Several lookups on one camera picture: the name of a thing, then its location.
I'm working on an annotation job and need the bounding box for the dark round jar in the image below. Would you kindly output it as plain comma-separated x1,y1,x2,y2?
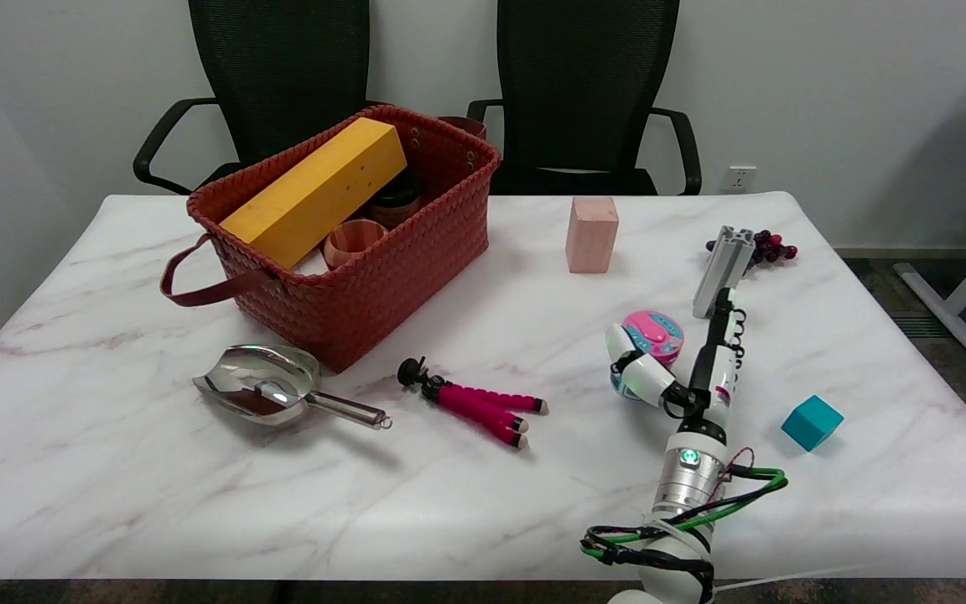
364,172,426,232

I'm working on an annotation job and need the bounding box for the green robot cable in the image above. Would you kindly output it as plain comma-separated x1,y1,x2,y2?
581,468,788,561

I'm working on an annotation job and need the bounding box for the pink black mini tripod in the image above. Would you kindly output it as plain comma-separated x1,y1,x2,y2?
397,357,549,450

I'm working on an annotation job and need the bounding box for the teal cube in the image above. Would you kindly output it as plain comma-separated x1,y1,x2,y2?
782,395,844,452

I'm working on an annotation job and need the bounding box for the dark red grape bunch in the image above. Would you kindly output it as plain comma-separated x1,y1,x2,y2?
706,231,799,271

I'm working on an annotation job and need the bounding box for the pink lid gum jar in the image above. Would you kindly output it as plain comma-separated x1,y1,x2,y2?
610,310,685,404

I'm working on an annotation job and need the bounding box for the pink wooden block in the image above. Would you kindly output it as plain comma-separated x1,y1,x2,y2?
566,197,620,274

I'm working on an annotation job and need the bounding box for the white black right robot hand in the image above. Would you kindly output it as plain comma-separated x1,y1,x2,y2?
605,288,747,439

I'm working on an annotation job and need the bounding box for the silver aluminium extrusion profile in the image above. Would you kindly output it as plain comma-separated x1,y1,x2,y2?
693,225,756,320

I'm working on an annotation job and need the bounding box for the long yellow block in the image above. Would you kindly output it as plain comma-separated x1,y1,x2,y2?
221,117,408,269

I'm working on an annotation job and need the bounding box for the brown wooden cup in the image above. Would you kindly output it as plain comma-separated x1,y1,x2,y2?
324,219,389,269

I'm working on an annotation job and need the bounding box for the red woven basket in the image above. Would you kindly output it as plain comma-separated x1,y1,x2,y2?
160,104,502,374

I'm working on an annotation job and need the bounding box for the white desk with leg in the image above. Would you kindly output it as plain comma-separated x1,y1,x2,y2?
894,82,966,377

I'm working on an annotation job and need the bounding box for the shiny metal scoop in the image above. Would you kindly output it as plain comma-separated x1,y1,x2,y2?
192,344,392,431

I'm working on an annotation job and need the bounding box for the black mesh office chair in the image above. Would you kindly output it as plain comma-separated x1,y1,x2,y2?
466,0,702,196
132,0,371,195

